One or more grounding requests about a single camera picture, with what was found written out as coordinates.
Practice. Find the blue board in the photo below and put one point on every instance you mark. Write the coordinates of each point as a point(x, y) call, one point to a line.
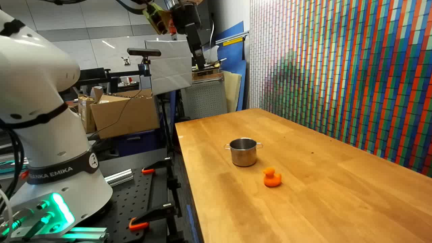
point(234, 58)

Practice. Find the aluminium extrusion bar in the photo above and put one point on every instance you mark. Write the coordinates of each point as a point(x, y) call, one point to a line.
point(119, 177)

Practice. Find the orange rubber duck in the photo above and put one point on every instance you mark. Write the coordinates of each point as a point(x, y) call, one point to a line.
point(271, 178)

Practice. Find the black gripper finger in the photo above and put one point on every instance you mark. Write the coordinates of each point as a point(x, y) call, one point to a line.
point(199, 54)

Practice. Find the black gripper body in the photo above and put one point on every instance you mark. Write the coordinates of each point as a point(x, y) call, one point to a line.
point(185, 20)

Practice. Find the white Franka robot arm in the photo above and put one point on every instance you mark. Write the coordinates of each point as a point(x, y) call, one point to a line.
point(41, 85)

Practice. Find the brown cardboard box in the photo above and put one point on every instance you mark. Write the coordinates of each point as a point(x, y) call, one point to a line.
point(122, 112)

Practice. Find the black camera on tripod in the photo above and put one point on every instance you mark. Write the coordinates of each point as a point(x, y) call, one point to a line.
point(143, 52)

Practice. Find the grey cabinet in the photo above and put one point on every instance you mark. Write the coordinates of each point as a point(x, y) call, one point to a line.
point(204, 100)

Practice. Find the white panel board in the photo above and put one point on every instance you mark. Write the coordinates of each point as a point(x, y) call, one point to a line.
point(173, 67)

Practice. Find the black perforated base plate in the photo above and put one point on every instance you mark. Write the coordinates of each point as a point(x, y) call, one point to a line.
point(130, 202)

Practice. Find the small steel pot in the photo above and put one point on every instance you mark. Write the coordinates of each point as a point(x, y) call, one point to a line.
point(243, 152)

